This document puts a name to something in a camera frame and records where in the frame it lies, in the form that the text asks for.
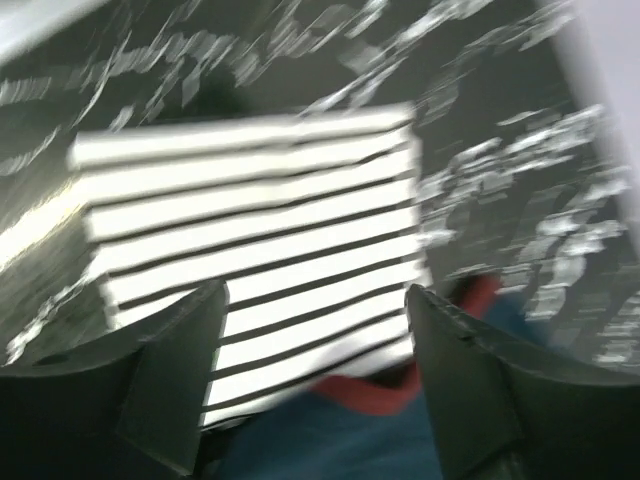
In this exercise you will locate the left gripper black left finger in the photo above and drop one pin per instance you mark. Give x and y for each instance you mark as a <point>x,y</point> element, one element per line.
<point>127,403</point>

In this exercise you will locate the black white striped tank top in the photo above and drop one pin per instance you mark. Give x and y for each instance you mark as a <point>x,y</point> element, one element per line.
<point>311,223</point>

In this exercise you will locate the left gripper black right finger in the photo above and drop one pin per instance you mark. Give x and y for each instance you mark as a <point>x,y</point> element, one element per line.
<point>503,408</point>

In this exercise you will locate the navy tank top red trim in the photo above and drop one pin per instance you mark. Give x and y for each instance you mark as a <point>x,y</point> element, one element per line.
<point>372,427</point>

